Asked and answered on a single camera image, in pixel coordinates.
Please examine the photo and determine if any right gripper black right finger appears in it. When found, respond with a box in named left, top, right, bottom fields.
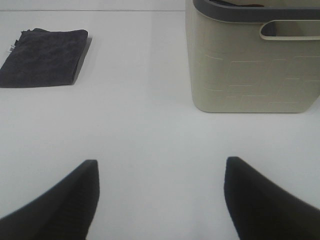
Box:
left=223, top=156, right=320, bottom=240

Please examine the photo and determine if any beige basket with grey rim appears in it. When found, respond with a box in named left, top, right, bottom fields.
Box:
left=185, top=0, right=320, bottom=113

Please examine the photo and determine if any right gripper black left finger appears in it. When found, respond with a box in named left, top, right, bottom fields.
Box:
left=0, top=160, right=100, bottom=240

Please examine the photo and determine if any folded dark grey towel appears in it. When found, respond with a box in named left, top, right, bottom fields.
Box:
left=0, top=28, right=89, bottom=88

